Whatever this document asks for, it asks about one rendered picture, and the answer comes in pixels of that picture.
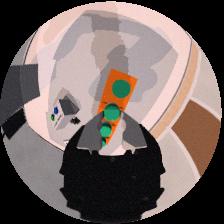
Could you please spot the orange test tube rack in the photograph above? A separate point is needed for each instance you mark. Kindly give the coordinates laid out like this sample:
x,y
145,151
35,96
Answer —
x,y
108,95

